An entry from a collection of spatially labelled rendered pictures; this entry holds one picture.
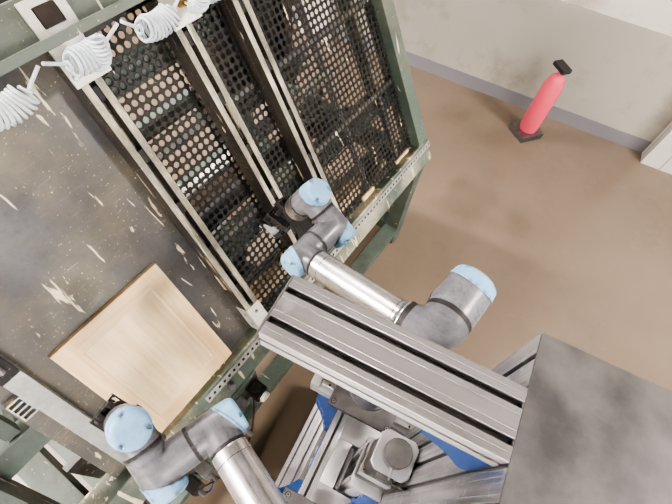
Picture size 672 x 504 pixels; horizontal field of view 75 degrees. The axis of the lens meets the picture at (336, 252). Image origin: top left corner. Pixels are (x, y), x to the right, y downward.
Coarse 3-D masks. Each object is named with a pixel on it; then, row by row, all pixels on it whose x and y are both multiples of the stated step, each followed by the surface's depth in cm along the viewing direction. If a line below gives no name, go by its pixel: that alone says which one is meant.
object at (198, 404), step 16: (400, 160) 224; (400, 192) 222; (368, 208) 205; (384, 208) 215; (352, 224) 199; (368, 224) 208; (352, 240) 201; (336, 256) 195; (272, 304) 178; (256, 336) 169; (240, 352) 165; (256, 352) 170; (224, 368) 161; (240, 368) 166; (208, 384) 158; (240, 384) 168; (192, 400) 155; (176, 416) 153; (192, 416) 154; (112, 480) 142; (128, 480) 140; (96, 496) 140; (112, 496) 138; (128, 496) 141; (144, 496) 146
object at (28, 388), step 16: (16, 384) 112; (32, 384) 115; (32, 400) 115; (48, 400) 118; (64, 400) 122; (64, 416) 122; (80, 416) 126; (80, 432) 127; (96, 432) 130; (112, 448) 135
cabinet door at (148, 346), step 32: (128, 288) 131; (160, 288) 138; (96, 320) 126; (128, 320) 133; (160, 320) 141; (192, 320) 150; (64, 352) 121; (96, 352) 128; (128, 352) 135; (160, 352) 143; (192, 352) 153; (224, 352) 163; (96, 384) 129; (128, 384) 137; (160, 384) 146; (192, 384) 155; (160, 416) 148
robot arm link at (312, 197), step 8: (304, 184) 115; (312, 184) 113; (320, 184) 114; (296, 192) 118; (304, 192) 113; (312, 192) 112; (320, 192) 114; (328, 192) 115; (296, 200) 118; (304, 200) 114; (312, 200) 113; (320, 200) 113; (328, 200) 115; (296, 208) 119; (304, 208) 117; (312, 208) 116; (320, 208) 115; (304, 216) 122; (312, 216) 117
